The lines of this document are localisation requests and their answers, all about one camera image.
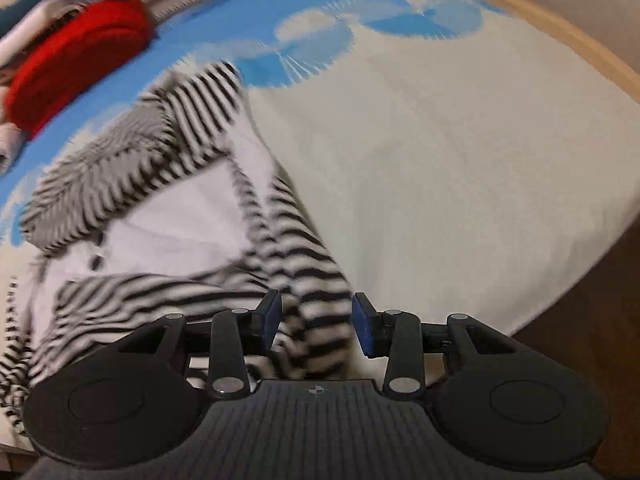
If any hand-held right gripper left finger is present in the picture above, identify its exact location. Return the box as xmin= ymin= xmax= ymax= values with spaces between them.
xmin=117 ymin=289 xmax=284 ymax=402

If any white folded quilt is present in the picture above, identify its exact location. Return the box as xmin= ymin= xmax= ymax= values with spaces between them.
xmin=0 ymin=0 xmax=68 ymax=63

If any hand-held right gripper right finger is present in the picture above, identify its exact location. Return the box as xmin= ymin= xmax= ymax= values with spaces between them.
xmin=351 ymin=292 xmax=522 ymax=397

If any blue and white bed sheet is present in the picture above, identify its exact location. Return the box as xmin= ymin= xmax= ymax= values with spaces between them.
xmin=0 ymin=0 xmax=640 ymax=453

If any striped hooded top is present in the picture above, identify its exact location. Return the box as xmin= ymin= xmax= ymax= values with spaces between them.
xmin=0 ymin=60 xmax=362 ymax=436

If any wooden bed frame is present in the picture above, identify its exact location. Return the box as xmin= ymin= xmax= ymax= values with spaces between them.
xmin=390 ymin=0 xmax=640 ymax=98

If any red folded blanket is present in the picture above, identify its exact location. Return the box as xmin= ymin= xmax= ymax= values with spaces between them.
xmin=2 ymin=0 xmax=157 ymax=142

